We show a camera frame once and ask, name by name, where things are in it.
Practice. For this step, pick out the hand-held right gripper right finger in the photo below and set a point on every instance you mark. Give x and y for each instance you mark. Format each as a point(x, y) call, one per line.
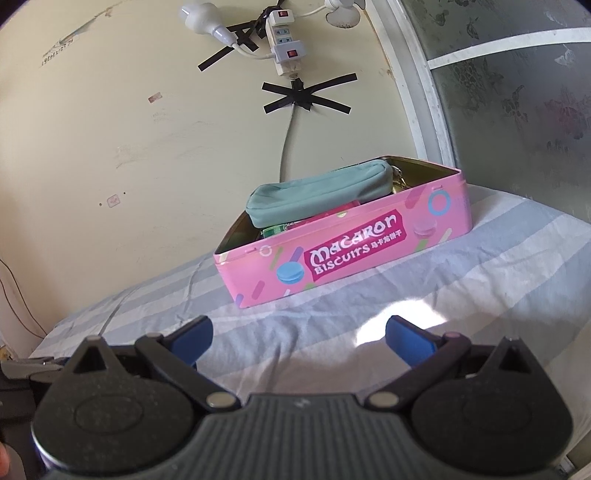
point(408, 339)

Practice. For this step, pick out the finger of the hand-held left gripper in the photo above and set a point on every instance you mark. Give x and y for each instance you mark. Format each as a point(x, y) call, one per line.
point(27, 368)

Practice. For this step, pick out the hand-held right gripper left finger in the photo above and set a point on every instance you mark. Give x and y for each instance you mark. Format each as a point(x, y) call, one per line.
point(194, 339)

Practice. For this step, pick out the pink biscuit tin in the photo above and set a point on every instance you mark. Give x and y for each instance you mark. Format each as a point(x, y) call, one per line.
point(351, 258)

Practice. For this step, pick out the green wet wipes packet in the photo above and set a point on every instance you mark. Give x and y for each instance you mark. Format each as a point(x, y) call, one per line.
point(277, 228)

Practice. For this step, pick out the pink zipper pouch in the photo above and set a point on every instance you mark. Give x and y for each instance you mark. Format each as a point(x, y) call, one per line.
point(339, 210)

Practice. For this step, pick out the teal zipper pouch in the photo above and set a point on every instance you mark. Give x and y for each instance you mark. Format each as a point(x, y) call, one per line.
point(314, 194)

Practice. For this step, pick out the striped bed sheet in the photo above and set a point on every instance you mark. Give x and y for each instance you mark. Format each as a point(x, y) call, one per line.
point(323, 332)

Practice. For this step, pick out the frosted glass window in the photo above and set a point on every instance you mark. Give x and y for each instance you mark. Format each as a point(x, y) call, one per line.
point(508, 115)

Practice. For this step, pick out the black tape cross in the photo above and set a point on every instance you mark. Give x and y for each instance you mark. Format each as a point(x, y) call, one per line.
point(302, 94)

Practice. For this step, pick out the black tape strips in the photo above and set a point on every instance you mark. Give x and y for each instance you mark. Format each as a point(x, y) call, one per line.
point(231, 48)

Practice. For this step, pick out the white power strip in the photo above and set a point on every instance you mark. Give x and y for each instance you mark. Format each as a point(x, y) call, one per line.
point(286, 41)

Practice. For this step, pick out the white light bulb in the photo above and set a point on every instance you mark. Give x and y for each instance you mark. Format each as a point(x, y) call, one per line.
point(201, 16)

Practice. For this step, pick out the small white fan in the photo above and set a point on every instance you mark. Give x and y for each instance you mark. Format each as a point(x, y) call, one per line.
point(344, 11)

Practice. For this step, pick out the small pink wall sticker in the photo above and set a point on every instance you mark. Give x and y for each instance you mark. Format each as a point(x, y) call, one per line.
point(155, 97)
point(113, 201)

